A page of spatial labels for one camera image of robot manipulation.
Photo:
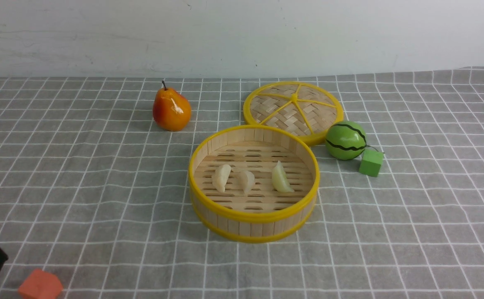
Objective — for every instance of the pale green dumpling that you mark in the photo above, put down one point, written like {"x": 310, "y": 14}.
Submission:
{"x": 279, "y": 179}

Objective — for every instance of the grey checked tablecloth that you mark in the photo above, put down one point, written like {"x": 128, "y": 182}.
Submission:
{"x": 94, "y": 192}

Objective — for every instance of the orange red toy pear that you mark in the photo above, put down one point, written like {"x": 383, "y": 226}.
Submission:
{"x": 171, "y": 111}

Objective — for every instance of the bamboo steamer tray yellow rim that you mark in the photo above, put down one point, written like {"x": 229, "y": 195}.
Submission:
{"x": 265, "y": 215}

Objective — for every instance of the orange cube block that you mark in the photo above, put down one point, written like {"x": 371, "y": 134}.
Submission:
{"x": 41, "y": 285}

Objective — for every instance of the green cube block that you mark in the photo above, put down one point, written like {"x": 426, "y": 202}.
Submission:
{"x": 371, "y": 162}

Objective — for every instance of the green striped toy watermelon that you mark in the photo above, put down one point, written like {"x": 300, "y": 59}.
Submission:
{"x": 345, "y": 140}

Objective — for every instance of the woven bamboo steamer lid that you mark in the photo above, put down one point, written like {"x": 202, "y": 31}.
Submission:
{"x": 302, "y": 109}

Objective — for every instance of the white dumpling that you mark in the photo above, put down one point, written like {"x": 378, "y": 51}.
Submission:
{"x": 220, "y": 177}
{"x": 246, "y": 180}

